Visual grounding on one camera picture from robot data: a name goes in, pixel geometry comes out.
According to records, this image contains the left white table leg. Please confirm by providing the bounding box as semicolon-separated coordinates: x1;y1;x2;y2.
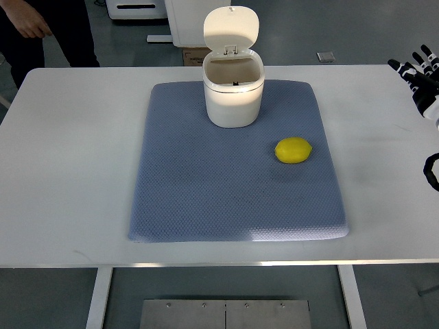
86;267;113;329

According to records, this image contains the yellow lemon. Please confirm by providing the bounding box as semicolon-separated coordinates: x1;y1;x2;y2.
274;137;313;164

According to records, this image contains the black cable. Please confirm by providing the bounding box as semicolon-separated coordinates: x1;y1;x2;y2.
423;153;439;192

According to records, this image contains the white appliance with slot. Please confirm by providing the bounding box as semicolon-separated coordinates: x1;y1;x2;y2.
106;0;167;20

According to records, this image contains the white trash bin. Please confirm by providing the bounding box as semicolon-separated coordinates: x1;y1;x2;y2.
202;5;265;128

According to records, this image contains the white table leg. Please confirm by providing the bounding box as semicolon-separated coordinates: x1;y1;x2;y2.
337;265;367;329
86;267;113;329

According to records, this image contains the right white table leg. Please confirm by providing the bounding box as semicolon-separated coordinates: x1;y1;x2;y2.
337;265;367;329

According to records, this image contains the blue textured mat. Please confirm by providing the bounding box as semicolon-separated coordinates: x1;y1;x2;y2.
128;80;349;243

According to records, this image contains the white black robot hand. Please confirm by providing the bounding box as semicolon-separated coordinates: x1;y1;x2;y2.
388;44;438;128

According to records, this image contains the cardboard box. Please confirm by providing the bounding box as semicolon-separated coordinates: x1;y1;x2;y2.
182;47;211;66

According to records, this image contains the white cabinet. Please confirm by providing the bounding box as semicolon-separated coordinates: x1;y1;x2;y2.
146;0;231;48

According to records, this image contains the person in dark clothes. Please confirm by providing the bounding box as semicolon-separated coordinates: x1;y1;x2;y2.
1;0;99;88

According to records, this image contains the grey floor socket plate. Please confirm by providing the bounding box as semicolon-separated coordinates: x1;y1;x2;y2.
316;51;335;63

